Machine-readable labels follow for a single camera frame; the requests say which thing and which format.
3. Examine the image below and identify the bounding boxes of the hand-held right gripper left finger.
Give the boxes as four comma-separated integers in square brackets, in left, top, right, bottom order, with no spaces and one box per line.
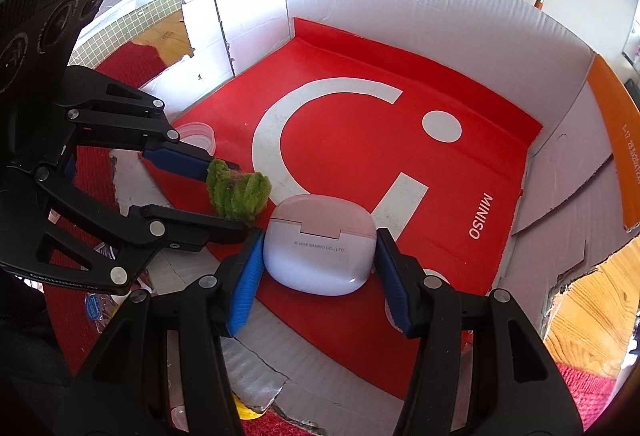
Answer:
[55,227,267,436]

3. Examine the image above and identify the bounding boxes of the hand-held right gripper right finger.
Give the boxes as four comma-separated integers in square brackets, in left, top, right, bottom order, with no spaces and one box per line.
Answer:
[374,227,585,436]

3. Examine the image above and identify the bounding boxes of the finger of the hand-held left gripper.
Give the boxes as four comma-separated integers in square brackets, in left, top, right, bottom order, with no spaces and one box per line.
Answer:
[55,64,242,185]
[0,163,258,294]

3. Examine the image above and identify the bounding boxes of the green fuzzy plush piece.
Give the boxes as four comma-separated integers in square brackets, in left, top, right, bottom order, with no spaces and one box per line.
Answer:
[206,159,272,229]

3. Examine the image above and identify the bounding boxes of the white pink earbuds case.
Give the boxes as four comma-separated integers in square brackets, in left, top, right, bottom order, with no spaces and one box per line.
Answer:
[262,195,377,297]

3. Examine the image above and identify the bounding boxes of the clear bottle with blue label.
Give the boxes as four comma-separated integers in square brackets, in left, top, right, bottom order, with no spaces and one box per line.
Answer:
[84,290,125,331]

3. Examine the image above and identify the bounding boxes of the yellow plastic lid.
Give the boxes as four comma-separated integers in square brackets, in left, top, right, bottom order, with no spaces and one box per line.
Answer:
[235,393,271,421]

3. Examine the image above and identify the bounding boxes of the white orange cardboard box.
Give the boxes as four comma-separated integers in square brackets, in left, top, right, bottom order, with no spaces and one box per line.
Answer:
[107,0,640,422]

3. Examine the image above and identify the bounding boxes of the clear plastic lid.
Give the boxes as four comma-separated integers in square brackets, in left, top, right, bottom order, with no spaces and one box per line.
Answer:
[176,122,218,157]

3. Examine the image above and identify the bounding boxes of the white grid-pattern mat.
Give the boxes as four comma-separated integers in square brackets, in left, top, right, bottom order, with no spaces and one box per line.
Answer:
[70,0,183,71]

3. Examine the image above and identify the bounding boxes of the red carpet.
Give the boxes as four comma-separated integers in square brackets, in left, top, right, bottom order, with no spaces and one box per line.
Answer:
[42,40,623,436]

